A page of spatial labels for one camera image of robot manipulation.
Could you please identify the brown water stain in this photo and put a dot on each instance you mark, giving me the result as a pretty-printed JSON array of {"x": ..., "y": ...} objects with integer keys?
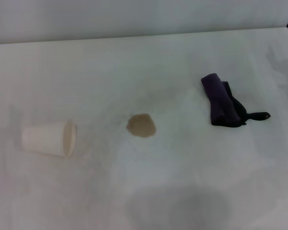
[{"x": 141, "y": 125}]

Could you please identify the purple rag with black trim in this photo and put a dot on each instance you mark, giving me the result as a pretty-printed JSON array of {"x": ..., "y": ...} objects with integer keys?
[{"x": 218, "y": 100}]

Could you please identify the white paper cup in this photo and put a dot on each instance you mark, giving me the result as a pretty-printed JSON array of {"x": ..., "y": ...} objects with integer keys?
[{"x": 43, "y": 139}]

